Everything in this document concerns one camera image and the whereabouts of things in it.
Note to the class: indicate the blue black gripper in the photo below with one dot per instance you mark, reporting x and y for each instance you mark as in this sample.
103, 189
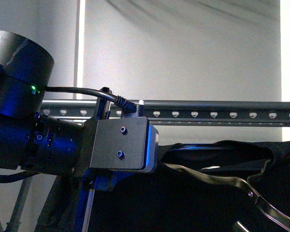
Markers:
90, 179

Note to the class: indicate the black garment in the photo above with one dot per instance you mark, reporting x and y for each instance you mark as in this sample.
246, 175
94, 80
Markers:
171, 201

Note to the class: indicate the dark glossy clothes hanger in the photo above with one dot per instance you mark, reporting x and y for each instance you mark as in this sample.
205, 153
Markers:
267, 209

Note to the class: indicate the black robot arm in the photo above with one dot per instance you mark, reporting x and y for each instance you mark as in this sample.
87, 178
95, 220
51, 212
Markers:
41, 144

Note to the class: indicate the grey diagonal rack leg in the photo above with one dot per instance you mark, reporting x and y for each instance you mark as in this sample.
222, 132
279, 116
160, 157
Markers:
14, 223

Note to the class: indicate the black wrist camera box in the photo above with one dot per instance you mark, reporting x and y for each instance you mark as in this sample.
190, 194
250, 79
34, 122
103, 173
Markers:
125, 145

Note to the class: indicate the dark perforated clothes rail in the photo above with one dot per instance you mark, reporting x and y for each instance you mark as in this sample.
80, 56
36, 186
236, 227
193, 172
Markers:
186, 113

